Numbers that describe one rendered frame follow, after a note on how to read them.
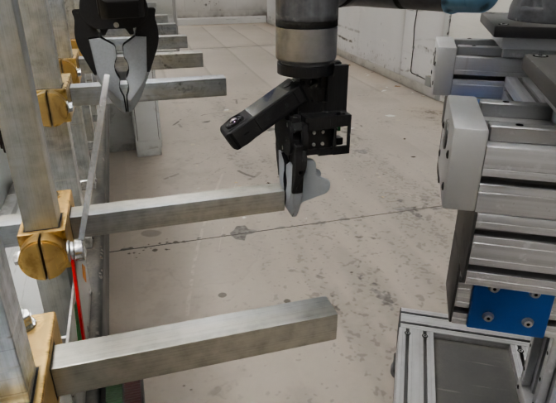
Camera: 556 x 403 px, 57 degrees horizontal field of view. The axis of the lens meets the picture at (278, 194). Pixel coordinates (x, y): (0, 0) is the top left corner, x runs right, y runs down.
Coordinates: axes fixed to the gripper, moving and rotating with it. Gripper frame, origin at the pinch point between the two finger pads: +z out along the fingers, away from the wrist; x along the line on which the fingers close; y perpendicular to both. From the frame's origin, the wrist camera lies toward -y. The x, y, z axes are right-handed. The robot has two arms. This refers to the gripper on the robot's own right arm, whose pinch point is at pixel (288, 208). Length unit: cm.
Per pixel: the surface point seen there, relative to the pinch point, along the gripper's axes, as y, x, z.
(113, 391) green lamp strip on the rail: -25.1, -14.6, 12.5
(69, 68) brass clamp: -29, 42, -13
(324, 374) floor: 27, 48, 83
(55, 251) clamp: -29.2, -8.4, -2.8
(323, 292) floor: 42, 86, 83
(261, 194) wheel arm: -4.2, -1.4, -3.2
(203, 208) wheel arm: -11.9, -1.4, -2.3
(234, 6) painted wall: 180, 884, 52
